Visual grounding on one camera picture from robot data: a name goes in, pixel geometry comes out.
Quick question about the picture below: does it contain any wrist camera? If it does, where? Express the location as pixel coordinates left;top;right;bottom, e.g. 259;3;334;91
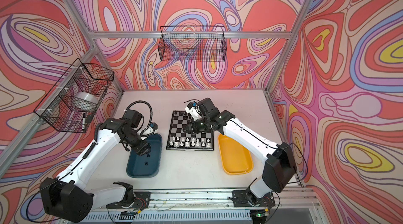
185;100;201;121
140;122;158;138

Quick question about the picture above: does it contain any black wire basket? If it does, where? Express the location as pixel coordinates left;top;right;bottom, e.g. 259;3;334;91
158;25;227;63
34;58;114;133

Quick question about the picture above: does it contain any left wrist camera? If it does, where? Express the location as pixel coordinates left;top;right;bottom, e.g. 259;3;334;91
140;122;158;138

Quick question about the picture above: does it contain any teal plastic tray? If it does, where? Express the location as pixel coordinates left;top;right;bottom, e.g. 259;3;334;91
126;134;162;178

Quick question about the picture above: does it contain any yellow plastic tray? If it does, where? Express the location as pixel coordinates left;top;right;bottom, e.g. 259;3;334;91
218;134;254;175

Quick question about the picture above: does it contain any black wire basket back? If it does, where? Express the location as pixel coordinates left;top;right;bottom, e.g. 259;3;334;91
158;25;227;63

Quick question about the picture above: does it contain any black marker in basket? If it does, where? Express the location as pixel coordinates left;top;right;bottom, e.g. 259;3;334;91
81;113;86;131

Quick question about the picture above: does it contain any silver tape roll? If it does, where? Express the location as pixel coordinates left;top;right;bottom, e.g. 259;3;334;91
75;92;99;104

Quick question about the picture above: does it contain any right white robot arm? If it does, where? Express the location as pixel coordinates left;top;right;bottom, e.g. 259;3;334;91
183;98;297;206

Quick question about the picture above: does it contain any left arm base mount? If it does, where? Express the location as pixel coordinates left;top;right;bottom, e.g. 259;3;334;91
106;191;151;209

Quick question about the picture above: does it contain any black white chess board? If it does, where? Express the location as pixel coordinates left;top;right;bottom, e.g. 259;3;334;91
166;110;214;151

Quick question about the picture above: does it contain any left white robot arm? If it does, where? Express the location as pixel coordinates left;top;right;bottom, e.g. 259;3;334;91
40;109;151;223

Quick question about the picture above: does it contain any black wire basket left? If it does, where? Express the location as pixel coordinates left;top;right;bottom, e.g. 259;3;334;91
34;58;114;133

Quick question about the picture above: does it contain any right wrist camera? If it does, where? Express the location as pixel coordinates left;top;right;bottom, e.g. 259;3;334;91
185;100;201;121

